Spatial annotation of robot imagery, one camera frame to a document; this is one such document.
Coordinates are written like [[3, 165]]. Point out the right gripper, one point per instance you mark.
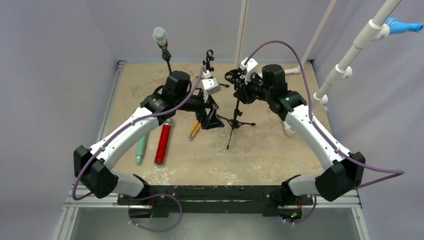
[[242, 93]]

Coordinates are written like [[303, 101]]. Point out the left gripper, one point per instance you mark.
[[212, 120]]

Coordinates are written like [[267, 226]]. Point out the black tripod shockmount stand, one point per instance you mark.
[[235, 109]]

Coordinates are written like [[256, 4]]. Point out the black tripod mic stand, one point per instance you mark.
[[207, 68]]

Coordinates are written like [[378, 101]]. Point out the red glitter microphone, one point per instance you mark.
[[163, 142]]

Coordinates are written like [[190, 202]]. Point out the mint green microphone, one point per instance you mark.
[[141, 149]]

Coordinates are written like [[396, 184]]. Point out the black round-base mic stand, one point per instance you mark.
[[166, 56]]

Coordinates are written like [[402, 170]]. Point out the grey white microphone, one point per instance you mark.
[[160, 36]]

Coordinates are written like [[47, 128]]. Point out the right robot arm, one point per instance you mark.
[[339, 175]]

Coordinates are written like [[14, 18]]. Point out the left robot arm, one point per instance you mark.
[[93, 166]]

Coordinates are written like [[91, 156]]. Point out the yellow utility knife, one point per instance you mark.
[[195, 129]]

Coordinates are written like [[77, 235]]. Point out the blue pipe fitting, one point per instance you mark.
[[398, 27]]

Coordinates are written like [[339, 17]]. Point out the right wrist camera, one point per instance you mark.
[[248, 67]]

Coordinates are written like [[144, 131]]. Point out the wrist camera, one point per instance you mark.
[[209, 85], [248, 67]]

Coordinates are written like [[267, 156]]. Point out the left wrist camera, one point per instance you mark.
[[209, 85]]

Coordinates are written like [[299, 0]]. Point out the white PVC pipe frame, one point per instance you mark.
[[324, 17]]

